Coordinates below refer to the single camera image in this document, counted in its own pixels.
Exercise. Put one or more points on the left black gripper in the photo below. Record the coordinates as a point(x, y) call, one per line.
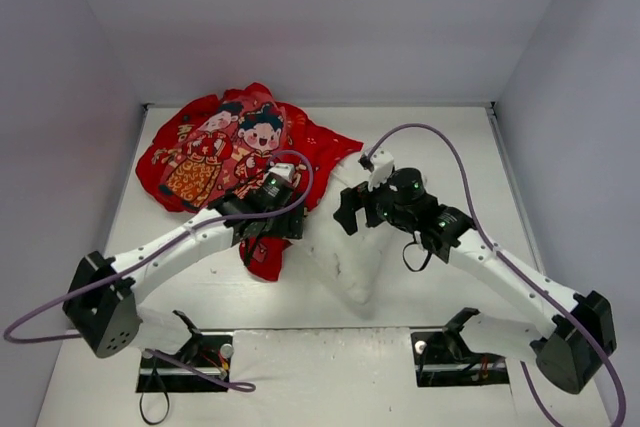
point(288, 224)

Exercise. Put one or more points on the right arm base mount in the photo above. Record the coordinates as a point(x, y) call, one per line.
point(443, 359)

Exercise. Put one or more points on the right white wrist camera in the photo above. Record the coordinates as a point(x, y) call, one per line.
point(380, 165)

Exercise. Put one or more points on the white pillow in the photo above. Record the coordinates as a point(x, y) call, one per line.
point(335, 276)

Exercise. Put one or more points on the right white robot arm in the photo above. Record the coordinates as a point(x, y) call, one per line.
point(566, 334)

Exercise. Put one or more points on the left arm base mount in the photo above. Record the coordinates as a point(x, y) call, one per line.
point(207, 355)

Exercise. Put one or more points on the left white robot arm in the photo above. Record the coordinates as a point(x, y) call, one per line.
point(107, 294)

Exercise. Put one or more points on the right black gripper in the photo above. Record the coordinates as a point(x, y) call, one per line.
point(363, 204)

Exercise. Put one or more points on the red navy pillowcase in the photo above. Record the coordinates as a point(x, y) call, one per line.
point(216, 144)

